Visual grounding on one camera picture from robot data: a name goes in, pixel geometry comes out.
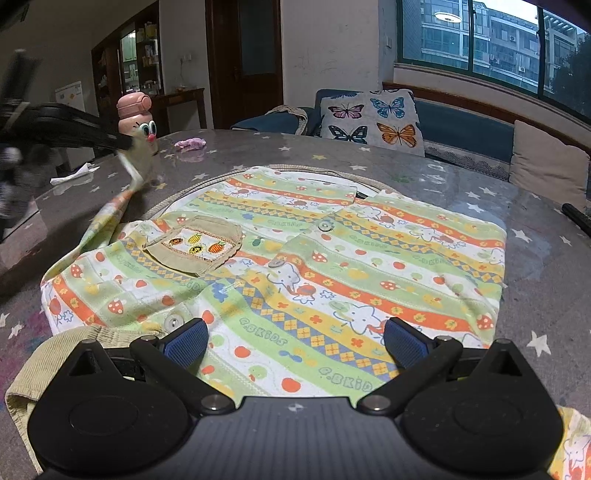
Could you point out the blue sofa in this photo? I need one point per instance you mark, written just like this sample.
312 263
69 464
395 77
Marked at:
461 129

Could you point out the white tissue paper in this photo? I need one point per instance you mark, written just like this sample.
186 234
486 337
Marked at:
74 175

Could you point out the beige cloth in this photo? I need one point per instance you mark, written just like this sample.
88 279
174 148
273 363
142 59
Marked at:
291 113

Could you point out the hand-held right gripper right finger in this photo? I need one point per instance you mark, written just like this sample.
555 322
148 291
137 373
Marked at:
405 344

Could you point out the butterfly print pillow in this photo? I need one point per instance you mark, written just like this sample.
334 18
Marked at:
369 117

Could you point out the black rod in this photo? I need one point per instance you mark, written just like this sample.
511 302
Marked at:
577 214

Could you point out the pink crumpled cloth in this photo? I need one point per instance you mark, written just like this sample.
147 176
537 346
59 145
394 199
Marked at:
190 143

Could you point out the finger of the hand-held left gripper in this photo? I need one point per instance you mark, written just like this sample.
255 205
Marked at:
78 129

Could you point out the green framed window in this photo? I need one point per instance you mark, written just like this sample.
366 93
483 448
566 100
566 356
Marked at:
489 41

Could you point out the wooden side table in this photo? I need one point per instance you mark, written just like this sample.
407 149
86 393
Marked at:
182 99

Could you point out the grey star-patterned tablecloth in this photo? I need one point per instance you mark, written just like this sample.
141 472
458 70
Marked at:
461 194

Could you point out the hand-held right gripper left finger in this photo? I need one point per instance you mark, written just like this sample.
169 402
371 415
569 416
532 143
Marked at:
184 344

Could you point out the dark wooden door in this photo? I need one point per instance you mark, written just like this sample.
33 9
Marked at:
244 64

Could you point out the wooden display cabinet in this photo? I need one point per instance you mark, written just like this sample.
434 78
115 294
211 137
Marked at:
134 55

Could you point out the white board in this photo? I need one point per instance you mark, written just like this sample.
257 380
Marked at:
69 97

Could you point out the beige cushion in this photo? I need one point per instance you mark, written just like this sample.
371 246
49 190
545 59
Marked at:
547 159

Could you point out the pink cartoon face bottle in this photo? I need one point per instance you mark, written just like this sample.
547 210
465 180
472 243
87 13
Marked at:
136 122

